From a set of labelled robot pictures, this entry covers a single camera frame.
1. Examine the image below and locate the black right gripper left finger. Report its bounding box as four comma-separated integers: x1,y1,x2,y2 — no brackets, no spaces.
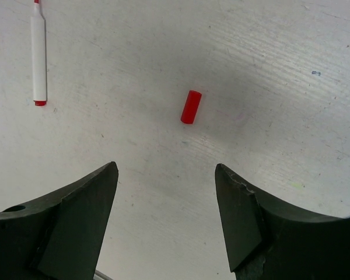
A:
0,162,118,279

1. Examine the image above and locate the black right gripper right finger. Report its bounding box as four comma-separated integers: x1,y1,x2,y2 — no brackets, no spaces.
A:
215,164,350,279

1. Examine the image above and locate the red marker cap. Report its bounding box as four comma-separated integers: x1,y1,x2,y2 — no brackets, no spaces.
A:
180,90,202,124

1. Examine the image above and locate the red white marker body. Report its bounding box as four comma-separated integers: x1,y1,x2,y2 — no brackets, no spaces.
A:
30,1,47,107

